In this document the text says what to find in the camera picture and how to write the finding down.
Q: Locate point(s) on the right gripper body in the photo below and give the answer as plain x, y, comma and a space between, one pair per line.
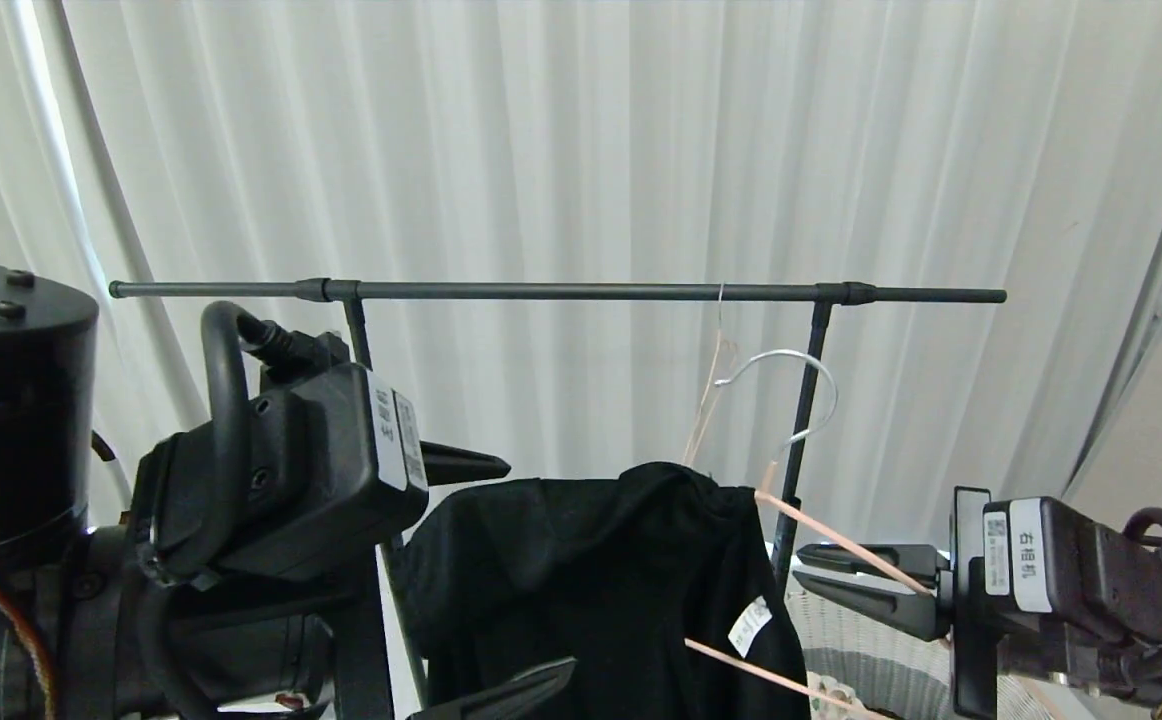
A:
971, 660

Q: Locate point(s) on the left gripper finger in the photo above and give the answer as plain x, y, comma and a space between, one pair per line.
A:
456, 465
511, 695

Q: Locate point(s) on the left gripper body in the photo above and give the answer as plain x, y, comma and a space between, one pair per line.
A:
261, 650

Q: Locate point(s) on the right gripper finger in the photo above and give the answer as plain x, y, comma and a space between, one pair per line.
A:
891, 605
881, 556

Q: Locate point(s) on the pink clothes hanger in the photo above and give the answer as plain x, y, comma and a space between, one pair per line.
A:
720, 360
841, 541

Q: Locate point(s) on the black garment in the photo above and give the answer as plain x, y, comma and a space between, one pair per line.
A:
591, 580

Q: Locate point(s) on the white laundry basket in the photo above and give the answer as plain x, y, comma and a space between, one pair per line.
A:
871, 650

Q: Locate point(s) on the black clothes rack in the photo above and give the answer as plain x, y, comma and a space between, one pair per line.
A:
591, 292

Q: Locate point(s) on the cream printed garment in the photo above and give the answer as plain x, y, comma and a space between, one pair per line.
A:
831, 695

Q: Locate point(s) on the white curtain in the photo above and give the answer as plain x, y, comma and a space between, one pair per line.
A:
591, 130

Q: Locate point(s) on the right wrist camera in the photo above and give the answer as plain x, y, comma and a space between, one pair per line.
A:
1071, 560

